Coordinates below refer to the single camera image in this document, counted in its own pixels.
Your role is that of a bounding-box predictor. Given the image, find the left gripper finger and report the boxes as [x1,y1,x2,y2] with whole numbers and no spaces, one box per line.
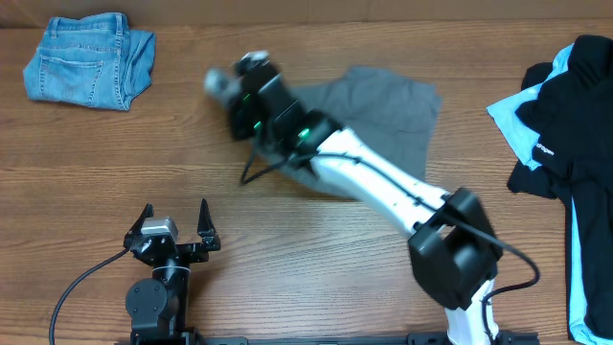
[197,198,216,240]
[125,203,154,237]

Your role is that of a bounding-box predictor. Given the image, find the grey khaki shorts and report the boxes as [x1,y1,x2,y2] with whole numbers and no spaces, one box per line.
[291,66,443,180]

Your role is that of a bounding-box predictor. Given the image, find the folded blue denim jeans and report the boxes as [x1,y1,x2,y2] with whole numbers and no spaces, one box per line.
[23,12,156,111]

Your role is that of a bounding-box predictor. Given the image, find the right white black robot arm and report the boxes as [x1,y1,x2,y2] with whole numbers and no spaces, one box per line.
[203,57,502,344]

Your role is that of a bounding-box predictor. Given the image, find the black t-shirt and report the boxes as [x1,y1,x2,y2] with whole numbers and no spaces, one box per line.
[508,34,612,338]

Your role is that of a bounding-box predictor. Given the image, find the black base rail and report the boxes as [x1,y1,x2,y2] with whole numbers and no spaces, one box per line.
[114,330,542,345]

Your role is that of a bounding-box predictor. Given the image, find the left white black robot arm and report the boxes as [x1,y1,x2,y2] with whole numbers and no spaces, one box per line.
[124,200,221,344]

